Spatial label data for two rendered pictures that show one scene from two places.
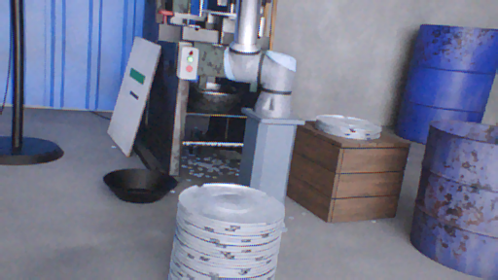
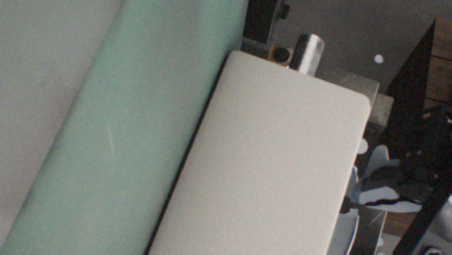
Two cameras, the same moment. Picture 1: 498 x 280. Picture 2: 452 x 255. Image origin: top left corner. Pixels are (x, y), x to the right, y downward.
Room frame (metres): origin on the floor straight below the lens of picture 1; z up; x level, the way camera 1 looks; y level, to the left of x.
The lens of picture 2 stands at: (2.44, 0.34, 1.49)
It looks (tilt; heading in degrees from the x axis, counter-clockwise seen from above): 69 degrees down; 304
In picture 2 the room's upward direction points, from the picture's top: 11 degrees clockwise
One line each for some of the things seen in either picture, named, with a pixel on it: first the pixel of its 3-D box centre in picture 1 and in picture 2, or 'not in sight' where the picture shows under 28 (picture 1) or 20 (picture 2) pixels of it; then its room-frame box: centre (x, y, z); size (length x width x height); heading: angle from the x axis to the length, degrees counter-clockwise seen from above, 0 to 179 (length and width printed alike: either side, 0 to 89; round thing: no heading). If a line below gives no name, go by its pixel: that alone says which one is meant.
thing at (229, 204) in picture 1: (231, 202); not in sight; (1.32, 0.02, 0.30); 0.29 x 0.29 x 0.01
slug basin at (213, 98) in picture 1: (210, 96); not in sight; (2.65, 0.23, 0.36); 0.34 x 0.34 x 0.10
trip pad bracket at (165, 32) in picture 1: (167, 45); not in sight; (2.32, 0.42, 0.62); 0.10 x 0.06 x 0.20; 115
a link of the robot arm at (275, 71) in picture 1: (277, 70); not in sight; (1.92, -0.07, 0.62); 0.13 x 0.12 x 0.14; 83
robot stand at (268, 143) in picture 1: (264, 169); not in sight; (1.92, -0.08, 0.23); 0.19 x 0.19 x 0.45; 27
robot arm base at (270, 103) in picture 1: (274, 101); not in sight; (1.92, -0.08, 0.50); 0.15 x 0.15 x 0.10
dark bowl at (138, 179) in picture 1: (140, 188); not in sight; (2.05, 0.42, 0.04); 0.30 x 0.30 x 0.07
